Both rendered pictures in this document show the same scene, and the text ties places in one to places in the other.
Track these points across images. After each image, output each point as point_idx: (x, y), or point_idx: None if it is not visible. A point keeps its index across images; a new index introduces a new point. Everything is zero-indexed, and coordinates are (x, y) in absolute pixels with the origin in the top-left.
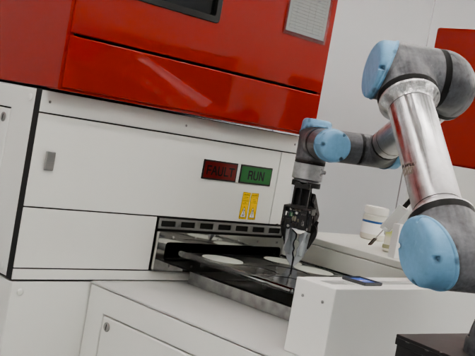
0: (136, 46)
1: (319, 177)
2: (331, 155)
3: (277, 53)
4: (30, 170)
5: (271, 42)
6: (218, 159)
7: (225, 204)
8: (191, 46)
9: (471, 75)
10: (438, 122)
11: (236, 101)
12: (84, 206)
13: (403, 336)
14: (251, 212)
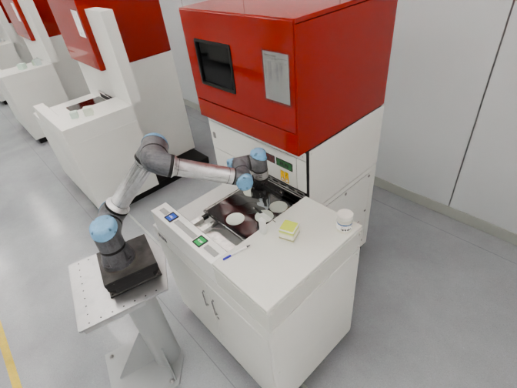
0: (214, 102)
1: (255, 178)
2: None
3: (265, 109)
4: (211, 136)
5: (261, 104)
6: (265, 151)
7: (273, 171)
8: (230, 104)
9: (142, 161)
10: (129, 174)
11: (253, 129)
12: (227, 152)
13: (141, 235)
14: (286, 180)
